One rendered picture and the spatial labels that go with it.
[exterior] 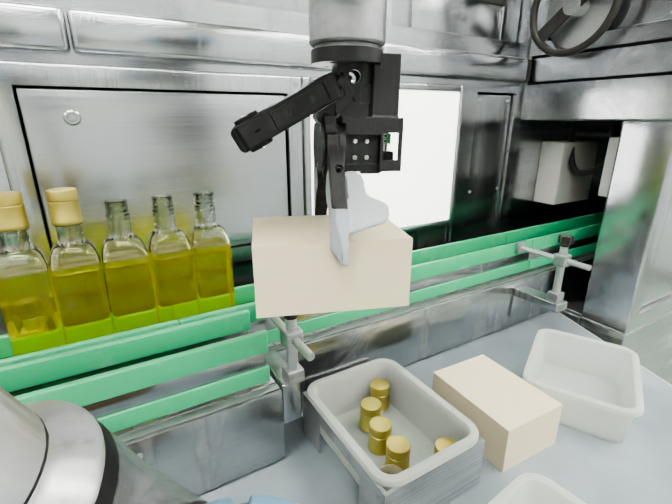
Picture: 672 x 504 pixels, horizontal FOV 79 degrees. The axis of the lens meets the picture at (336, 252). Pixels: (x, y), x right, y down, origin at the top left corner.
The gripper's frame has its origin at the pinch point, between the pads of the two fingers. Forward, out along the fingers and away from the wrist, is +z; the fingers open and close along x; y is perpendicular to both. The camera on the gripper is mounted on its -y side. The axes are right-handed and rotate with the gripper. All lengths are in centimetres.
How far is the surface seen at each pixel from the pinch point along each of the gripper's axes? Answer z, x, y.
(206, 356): 15.7, 4.5, -15.0
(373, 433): 30.2, 3.1, 7.5
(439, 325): 28.2, 29.0, 29.1
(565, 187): 5, 64, 82
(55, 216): -1.9, 11.3, -32.3
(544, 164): -1, 67, 76
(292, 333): 14.2, 6.0, -3.7
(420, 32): -32, 51, 29
